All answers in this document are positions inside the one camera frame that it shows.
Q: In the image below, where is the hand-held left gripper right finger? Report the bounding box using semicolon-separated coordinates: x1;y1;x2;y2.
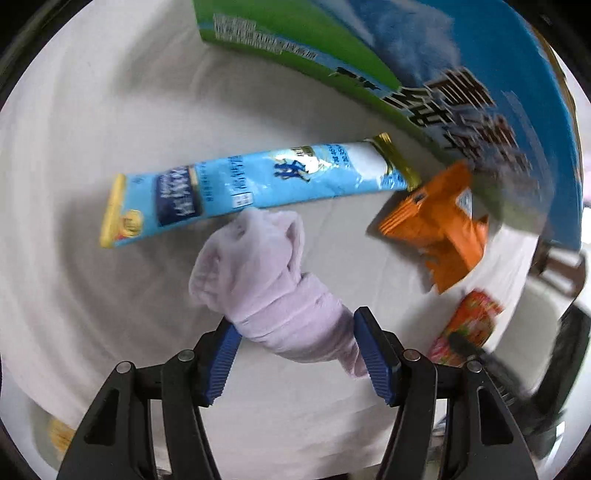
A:
353;306;540;480

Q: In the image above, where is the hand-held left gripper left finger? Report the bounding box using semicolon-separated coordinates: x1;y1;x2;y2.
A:
56;318;244;480

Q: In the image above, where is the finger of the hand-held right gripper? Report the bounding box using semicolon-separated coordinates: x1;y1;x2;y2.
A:
449;333;561;418

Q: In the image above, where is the pale purple sock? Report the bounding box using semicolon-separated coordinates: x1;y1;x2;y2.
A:
188;209;370;380

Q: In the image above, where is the red floral snack packet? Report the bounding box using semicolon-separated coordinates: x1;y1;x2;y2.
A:
427;290;504;367

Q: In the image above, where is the orange snack packet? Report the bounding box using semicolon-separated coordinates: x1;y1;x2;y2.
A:
378;160;490;294

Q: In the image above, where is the yellow packet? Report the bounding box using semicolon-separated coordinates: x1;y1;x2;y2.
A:
48;418;78;457

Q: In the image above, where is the light blue stick sachet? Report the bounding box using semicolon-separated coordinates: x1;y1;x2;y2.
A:
99;133;422;248

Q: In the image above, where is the blue and green cardboard box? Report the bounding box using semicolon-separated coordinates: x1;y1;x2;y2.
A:
192;0;583;252

